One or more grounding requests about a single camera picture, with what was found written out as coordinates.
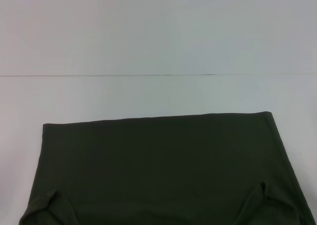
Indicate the dark green t-shirt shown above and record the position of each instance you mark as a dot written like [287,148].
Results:
[161,173]

